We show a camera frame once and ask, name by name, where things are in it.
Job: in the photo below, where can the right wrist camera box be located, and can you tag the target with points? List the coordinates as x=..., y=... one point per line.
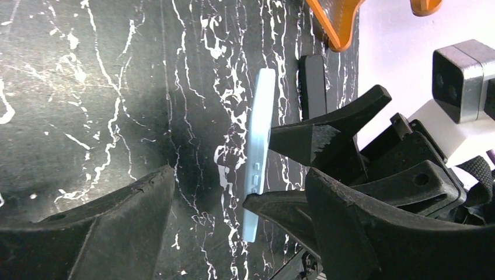
x=463, y=81

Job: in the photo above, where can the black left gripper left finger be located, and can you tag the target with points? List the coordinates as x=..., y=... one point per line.
x=117, y=236

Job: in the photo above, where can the light blue phone case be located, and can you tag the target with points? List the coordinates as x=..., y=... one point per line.
x=258, y=135

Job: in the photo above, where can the orange wooden shelf rack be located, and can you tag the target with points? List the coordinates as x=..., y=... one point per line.
x=337, y=18

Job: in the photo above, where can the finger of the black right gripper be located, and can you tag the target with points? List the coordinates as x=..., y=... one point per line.
x=290, y=211
x=327, y=142

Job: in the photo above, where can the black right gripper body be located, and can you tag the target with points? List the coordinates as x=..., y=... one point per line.
x=404, y=168

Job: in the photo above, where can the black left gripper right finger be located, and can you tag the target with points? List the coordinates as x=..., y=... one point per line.
x=360, y=237

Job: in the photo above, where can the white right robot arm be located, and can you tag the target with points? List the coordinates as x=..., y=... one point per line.
x=457, y=142

